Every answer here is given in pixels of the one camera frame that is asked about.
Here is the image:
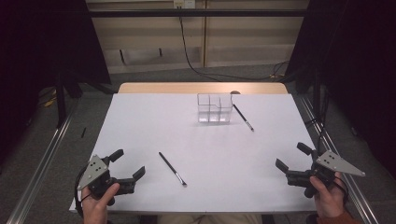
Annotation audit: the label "white wall outlet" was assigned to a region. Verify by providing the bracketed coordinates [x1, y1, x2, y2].
[173, 0, 196, 9]

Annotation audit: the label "yellow cable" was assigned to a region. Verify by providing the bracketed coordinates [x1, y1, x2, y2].
[42, 95, 59, 108]

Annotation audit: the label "person's beige trousers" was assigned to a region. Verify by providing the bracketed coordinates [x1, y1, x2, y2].
[156, 213, 263, 224]

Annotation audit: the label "black horizontal frame bar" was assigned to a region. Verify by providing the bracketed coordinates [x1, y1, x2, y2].
[88, 8, 308, 19]

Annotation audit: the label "black makeup brush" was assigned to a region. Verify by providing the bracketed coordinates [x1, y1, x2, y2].
[158, 151, 188, 188]
[233, 103, 255, 133]

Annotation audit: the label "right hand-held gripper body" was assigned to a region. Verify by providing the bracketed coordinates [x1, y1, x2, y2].
[285, 148, 366, 199]

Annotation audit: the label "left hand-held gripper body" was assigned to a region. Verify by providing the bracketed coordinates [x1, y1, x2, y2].
[76, 154, 137, 207]

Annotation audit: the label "dark curtain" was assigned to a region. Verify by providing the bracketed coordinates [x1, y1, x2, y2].
[284, 0, 396, 180]
[0, 0, 112, 162]

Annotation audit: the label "person's right hand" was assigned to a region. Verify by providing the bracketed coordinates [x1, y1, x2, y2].
[308, 172, 347, 219]

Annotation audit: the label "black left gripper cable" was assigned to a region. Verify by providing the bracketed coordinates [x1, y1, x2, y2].
[74, 166, 92, 218]

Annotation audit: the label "black wall cable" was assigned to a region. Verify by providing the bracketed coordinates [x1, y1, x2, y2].
[178, 16, 290, 82]

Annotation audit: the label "white table sheet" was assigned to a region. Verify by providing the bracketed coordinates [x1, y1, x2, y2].
[68, 92, 318, 215]

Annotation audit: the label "black metal stand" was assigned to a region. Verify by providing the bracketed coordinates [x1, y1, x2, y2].
[312, 67, 323, 123]
[54, 72, 68, 129]

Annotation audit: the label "clear acrylic organizer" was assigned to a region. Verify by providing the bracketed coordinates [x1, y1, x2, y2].
[196, 92, 233, 124]

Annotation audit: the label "aluminium floor rail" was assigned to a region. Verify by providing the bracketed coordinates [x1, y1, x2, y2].
[6, 96, 82, 224]
[298, 94, 380, 224]

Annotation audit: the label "person's left hand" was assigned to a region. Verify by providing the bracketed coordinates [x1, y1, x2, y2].
[80, 182, 121, 224]

